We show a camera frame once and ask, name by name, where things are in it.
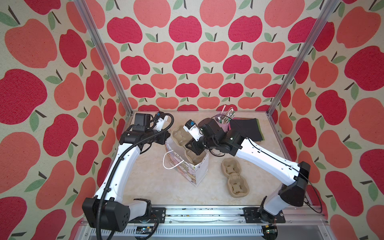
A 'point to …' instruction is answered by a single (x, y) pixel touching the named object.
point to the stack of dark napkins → (249, 127)
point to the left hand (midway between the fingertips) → (171, 134)
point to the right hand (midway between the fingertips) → (191, 142)
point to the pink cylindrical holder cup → (224, 122)
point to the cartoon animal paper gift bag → (194, 174)
